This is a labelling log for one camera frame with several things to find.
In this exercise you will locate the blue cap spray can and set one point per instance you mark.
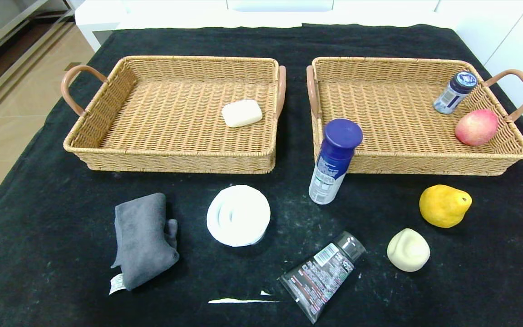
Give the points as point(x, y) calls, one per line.
point(332, 168)

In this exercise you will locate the pale cream bun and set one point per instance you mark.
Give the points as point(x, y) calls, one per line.
point(408, 250)

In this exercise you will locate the yellow pear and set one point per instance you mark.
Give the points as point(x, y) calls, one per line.
point(443, 206)

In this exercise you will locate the wicker basket holding soap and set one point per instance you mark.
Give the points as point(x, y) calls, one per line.
point(175, 136)

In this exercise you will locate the wicker basket holding apple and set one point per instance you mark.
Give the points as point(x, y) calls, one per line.
point(393, 104)

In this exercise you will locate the white soap bar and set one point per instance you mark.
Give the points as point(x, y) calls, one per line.
point(242, 113)

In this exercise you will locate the white tape roll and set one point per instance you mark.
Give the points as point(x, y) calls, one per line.
point(238, 215)

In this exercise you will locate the black table cloth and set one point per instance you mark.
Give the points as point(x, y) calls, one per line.
point(288, 41)

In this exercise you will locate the black squeeze tube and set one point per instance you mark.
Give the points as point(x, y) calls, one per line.
point(320, 277)

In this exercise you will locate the white paper strip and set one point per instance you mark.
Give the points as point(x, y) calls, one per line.
point(234, 300)

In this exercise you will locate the grey folded cloth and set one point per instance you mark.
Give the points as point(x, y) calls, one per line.
point(143, 240)

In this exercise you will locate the small dark cap bottle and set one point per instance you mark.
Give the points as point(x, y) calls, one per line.
point(452, 95)

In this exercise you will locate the red apple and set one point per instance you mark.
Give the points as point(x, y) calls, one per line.
point(476, 127)

